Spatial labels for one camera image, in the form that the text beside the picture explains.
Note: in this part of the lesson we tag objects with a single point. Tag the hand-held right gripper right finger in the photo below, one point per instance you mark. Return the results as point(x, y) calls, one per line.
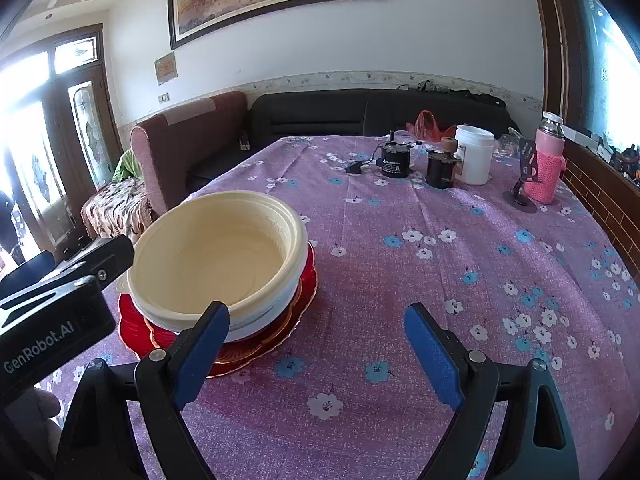
point(432, 355)

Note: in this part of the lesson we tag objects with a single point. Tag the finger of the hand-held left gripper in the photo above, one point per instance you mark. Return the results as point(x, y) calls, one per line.
point(107, 252)
point(60, 295)

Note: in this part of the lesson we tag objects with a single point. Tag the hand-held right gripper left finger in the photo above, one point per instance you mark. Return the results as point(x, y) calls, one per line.
point(200, 355)

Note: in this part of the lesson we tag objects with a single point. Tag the white plate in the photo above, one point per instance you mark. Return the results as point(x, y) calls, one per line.
point(260, 327)

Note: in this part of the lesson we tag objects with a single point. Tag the red gold-rimmed plate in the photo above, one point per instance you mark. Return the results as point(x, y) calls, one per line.
point(270, 347)

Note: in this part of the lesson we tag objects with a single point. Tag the red plastic plate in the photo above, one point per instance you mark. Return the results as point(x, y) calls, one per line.
point(131, 327)

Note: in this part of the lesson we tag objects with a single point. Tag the cream plastic bowl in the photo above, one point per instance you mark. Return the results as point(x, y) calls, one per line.
point(210, 255)

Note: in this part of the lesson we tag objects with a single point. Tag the person's left hand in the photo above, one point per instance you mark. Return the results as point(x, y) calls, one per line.
point(45, 407)

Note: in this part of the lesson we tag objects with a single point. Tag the brown patterned blanket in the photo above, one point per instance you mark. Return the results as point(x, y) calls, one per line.
point(115, 210)

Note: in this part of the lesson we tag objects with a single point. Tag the green cloth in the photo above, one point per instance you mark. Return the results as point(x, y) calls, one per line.
point(127, 167)

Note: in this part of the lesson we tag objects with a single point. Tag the purple floral tablecloth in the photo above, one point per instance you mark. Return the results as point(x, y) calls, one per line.
point(400, 270)

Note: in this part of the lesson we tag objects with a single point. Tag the reddish brown armchair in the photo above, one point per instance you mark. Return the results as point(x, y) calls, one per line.
point(185, 150)

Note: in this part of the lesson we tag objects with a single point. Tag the wooden glass door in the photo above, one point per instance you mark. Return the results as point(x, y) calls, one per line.
point(75, 125)

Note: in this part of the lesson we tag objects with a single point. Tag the black phone stand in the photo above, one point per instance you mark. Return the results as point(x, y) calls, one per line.
point(522, 197)

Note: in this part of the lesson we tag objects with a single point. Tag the motor with wooden wheel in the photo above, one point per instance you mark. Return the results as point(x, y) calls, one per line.
point(440, 167)

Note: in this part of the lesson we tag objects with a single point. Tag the black electric motor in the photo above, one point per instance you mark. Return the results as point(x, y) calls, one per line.
point(395, 162)

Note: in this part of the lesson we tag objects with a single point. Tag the white plastic jar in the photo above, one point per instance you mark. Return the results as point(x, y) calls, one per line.
point(472, 157)

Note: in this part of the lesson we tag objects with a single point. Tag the small black power adapter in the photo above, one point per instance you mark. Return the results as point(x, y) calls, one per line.
point(356, 167)

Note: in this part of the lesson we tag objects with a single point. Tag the flask in pink knitted cover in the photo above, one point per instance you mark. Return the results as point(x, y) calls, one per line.
point(545, 170)

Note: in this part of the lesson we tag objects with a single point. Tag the red plastic bag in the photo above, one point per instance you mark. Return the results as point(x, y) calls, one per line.
point(425, 127)

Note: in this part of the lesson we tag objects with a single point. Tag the black sofa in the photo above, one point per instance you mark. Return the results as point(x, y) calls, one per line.
point(310, 115)

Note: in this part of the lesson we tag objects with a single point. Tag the dark cloth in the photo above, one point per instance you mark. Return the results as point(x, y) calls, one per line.
point(460, 92)

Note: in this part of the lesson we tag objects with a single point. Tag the wall switch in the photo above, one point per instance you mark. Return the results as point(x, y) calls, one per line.
point(164, 97)

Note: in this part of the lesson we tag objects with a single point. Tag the small framed wall plaque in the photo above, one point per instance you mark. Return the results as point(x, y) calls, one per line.
point(165, 68)

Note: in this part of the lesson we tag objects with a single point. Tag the wooden window frame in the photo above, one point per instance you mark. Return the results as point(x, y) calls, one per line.
point(560, 40)

